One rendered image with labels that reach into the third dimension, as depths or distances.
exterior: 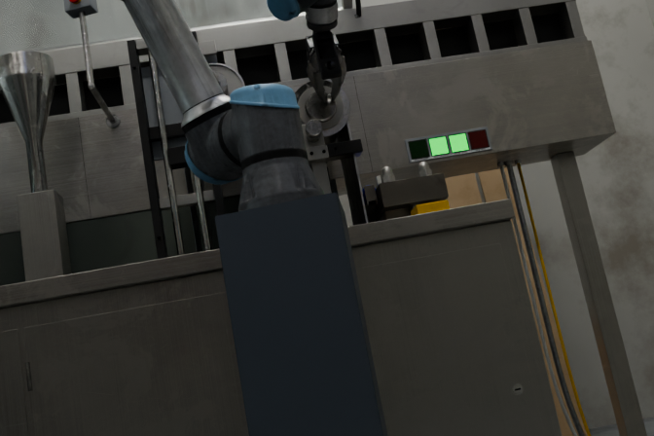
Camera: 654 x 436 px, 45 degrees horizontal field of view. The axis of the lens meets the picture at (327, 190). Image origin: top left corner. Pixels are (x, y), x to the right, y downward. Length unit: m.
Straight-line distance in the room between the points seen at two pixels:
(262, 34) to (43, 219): 0.85
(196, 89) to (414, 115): 1.02
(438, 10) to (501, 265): 1.04
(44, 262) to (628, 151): 3.84
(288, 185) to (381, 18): 1.24
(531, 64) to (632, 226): 2.66
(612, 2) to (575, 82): 2.91
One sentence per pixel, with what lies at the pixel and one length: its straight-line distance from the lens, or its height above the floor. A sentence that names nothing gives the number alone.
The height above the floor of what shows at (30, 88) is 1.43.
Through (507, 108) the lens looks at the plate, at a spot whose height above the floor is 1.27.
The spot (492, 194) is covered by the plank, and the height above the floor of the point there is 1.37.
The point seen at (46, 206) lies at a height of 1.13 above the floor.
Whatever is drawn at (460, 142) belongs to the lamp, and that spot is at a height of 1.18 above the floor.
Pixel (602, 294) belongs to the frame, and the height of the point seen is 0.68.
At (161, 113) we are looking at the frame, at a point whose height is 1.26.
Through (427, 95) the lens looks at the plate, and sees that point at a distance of 2.39.
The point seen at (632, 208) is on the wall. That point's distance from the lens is 5.06.
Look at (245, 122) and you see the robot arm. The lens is 1.36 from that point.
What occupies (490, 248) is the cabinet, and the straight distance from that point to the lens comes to 1.70.
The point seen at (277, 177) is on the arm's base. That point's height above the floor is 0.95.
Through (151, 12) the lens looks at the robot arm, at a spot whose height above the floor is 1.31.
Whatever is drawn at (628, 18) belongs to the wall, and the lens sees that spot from 5.40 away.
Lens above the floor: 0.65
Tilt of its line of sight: 12 degrees up
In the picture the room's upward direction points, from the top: 11 degrees counter-clockwise
